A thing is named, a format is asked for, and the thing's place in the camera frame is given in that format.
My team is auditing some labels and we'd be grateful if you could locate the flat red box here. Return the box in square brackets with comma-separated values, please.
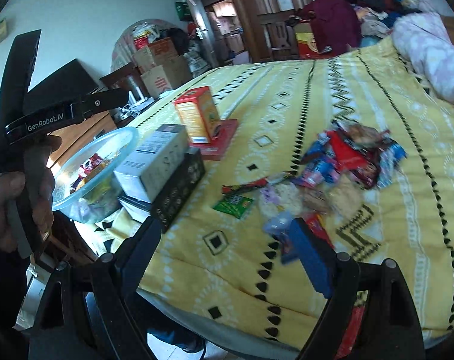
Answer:
[190, 119, 238, 161]

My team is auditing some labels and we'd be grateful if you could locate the blue love snack packet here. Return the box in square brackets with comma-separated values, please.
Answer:
[263, 211, 298, 265]

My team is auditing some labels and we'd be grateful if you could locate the red snack packet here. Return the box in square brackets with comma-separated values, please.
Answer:
[304, 212, 333, 249]

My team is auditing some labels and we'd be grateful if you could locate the clear plastic snack bowl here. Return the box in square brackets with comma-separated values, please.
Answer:
[52, 127, 139, 224]

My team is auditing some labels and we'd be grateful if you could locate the person's left hand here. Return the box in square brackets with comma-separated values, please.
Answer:
[0, 136, 62, 253]

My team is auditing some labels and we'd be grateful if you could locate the white grey box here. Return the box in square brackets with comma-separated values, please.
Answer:
[114, 124, 189, 203]

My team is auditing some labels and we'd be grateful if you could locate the maroon jacket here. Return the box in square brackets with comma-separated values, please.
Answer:
[298, 0, 362, 56]

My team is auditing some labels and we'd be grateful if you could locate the black television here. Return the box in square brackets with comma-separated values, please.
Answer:
[23, 58, 98, 115]

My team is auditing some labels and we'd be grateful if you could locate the lower cardboard box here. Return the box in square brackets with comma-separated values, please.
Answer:
[141, 55, 192, 98]

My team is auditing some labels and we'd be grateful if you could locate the pale cracker packet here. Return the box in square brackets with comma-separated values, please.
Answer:
[326, 175, 363, 219]

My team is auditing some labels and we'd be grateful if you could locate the upper cardboard box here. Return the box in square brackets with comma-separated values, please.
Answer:
[132, 37, 178, 74]

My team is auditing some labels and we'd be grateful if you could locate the wooden drawer dresser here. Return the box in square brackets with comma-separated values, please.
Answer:
[47, 111, 117, 169]

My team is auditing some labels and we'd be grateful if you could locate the yellow patterned bedspread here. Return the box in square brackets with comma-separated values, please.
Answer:
[75, 35, 454, 350]

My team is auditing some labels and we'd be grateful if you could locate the red yellow gift box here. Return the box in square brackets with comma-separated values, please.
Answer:
[293, 23, 332, 59]

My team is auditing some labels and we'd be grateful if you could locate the brown biscuit packet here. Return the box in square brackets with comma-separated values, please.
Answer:
[300, 188, 332, 214]

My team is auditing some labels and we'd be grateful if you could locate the cardboard box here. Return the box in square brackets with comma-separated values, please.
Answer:
[141, 55, 192, 98]
[132, 37, 178, 74]

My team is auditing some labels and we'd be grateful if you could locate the pink white quilt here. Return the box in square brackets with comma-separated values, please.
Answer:
[391, 12, 454, 104]

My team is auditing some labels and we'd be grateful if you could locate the black patterned box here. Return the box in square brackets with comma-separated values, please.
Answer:
[150, 147, 205, 233]

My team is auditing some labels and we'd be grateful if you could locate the orange red carton box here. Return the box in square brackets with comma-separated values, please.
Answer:
[174, 86, 221, 145]

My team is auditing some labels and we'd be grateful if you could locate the green snack packet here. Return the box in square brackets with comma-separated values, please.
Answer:
[212, 194, 254, 219]

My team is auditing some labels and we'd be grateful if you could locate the dark wooden chair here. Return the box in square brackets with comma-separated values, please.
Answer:
[258, 10, 299, 61]

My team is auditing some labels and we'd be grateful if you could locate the puffed rice snack bag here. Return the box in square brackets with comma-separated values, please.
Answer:
[259, 182, 303, 219]

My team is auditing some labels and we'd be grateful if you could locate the pile of assorted snacks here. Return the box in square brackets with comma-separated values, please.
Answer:
[293, 120, 407, 190]

